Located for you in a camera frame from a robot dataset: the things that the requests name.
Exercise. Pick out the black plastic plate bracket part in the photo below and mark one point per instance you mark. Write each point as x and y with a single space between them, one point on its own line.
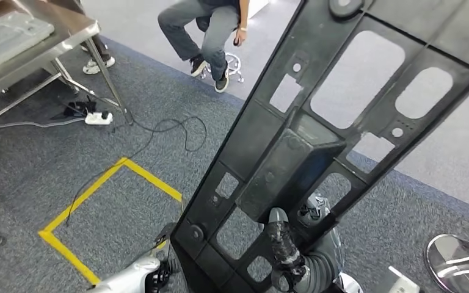
279 174

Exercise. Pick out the seated person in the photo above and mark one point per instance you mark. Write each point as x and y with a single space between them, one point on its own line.
214 32

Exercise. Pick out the yellow floor tape square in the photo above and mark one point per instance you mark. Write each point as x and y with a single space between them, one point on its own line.
126 161

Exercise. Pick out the stainless steel table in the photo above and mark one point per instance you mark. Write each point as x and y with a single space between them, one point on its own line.
56 40

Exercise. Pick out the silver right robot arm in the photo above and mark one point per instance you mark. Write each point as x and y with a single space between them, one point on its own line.
133 277

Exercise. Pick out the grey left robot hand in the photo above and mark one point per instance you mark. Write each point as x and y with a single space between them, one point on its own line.
283 242

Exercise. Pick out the person's left hand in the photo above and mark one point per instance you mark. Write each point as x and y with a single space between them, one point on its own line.
239 37

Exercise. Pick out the chrome base stool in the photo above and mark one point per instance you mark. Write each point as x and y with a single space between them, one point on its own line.
234 60

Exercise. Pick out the standing person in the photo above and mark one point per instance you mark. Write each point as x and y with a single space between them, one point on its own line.
97 65

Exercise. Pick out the grey plastic tray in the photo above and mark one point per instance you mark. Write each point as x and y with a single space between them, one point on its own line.
8 40

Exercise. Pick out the white power strip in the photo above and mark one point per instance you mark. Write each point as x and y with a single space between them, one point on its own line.
97 118

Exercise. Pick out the black power adapters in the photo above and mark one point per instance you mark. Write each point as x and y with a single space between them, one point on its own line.
76 108

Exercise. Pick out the person's left forearm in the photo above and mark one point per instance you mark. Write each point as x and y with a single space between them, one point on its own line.
243 16

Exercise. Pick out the chrome stanchion post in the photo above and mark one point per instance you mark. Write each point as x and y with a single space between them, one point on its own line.
449 250

